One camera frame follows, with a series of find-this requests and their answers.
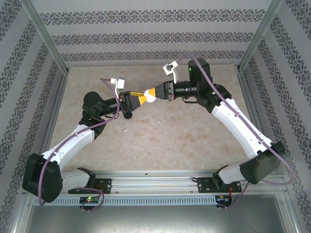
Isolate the white round earbud charging case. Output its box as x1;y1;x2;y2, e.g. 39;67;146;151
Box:
143;89;157;103

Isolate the left circuit board green light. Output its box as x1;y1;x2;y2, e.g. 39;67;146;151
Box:
80;197;101;204

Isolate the grey metal sheet panel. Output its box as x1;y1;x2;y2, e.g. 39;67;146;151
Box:
13;205;298;233

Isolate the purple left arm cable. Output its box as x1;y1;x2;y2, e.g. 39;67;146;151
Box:
38;77;121;212

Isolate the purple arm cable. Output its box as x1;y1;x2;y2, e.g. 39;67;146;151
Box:
178;51;295;211
38;77;121;212

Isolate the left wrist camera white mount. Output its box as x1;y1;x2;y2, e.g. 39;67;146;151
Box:
109;77;126;98

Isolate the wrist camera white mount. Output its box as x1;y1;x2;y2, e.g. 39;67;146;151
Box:
162;61;180;83
109;77;126;98

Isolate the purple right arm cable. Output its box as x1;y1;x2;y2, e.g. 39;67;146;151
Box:
178;51;295;211

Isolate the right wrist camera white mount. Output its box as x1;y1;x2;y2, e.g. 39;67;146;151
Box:
162;61;180;83

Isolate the aluminium table side rail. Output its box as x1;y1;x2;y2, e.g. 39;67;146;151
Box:
33;69;70;178
235;67;277;175

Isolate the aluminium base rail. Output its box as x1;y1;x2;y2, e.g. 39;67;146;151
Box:
23;169;287;195

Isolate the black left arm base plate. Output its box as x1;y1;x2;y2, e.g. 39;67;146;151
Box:
68;178;113;195

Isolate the aluminium frame post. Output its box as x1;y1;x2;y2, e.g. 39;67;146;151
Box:
20;0;69;73
239;0;285;72

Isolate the grey slotted cable duct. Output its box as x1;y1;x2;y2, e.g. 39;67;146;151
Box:
33;196;217;206

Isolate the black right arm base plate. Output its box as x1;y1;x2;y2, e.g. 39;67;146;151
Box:
196;177;242;194

